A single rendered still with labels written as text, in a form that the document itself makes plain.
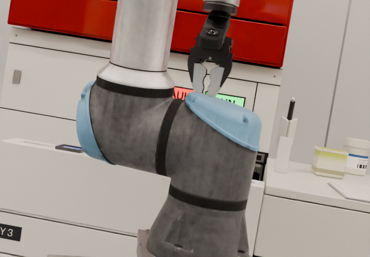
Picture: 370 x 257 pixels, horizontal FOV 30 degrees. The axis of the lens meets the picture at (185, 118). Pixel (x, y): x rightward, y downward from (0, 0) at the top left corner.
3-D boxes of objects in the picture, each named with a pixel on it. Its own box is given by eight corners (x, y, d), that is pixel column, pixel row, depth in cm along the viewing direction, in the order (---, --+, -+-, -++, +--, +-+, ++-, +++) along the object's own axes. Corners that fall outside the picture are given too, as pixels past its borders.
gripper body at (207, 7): (230, 68, 147) (239, 12, 147) (227, 66, 139) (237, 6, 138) (195, 62, 148) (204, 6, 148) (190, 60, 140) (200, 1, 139)
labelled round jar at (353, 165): (337, 169, 194) (343, 136, 193) (363, 174, 193) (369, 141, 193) (340, 172, 187) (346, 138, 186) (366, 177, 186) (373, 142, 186)
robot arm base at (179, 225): (262, 277, 98) (277, 209, 96) (161, 269, 93) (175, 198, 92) (225, 241, 112) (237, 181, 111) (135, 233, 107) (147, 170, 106)
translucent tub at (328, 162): (310, 171, 177) (314, 145, 177) (339, 176, 177) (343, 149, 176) (314, 175, 170) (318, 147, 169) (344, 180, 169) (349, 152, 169)
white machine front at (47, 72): (-6, 157, 211) (14, 27, 209) (259, 205, 201) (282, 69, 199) (-10, 158, 208) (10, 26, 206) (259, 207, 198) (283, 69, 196)
